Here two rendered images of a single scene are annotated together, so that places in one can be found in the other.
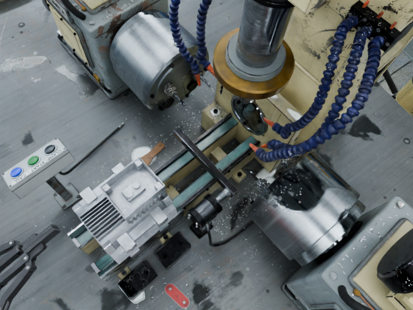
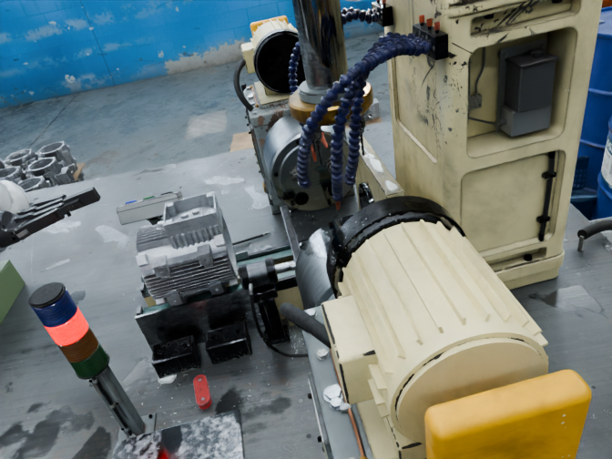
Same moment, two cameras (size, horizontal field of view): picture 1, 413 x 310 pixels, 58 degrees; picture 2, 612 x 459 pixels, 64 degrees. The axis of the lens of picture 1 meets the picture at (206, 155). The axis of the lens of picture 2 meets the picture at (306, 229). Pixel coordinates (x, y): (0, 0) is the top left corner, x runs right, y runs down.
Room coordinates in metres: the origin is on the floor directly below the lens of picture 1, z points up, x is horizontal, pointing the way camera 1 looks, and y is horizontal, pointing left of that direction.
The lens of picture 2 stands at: (-0.25, -0.72, 1.70)
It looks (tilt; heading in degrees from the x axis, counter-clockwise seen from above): 35 degrees down; 46
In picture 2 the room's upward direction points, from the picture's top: 12 degrees counter-clockwise
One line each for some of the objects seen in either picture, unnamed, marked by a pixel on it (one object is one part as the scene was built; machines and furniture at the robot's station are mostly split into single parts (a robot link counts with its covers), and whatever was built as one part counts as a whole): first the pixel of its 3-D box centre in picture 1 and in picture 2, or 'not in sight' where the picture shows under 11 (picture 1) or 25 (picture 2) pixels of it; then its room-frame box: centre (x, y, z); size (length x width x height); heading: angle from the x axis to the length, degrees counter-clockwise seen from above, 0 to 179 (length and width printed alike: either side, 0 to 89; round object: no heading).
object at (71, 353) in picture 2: not in sight; (76, 341); (-0.10, 0.08, 1.10); 0.06 x 0.06 x 0.04
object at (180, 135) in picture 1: (204, 162); (291, 237); (0.40, 0.00, 1.02); 0.26 x 0.04 x 0.03; 49
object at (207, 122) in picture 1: (214, 119); not in sight; (0.63, -0.01, 0.86); 0.07 x 0.06 x 0.12; 49
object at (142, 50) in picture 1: (150, 51); (305, 152); (0.73, 0.22, 1.04); 0.37 x 0.25 x 0.25; 49
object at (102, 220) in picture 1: (126, 211); (189, 255); (0.23, 0.19, 1.01); 0.20 x 0.19 x 0.19; 140
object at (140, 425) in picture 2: not in sight; (97, 372); (-0.10, 0.08, 1.01); 0.08 x 0.08 x 0.42; 49
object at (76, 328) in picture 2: not in sight; (66, 324); (-0.10, 0.08, 1.14); 0.06 x 0.06 x 0.04
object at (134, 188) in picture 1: (134, 190); (194, 220); (0.26, 0.16, 1.11); 0.12 x 0.11 x 0.07; 140
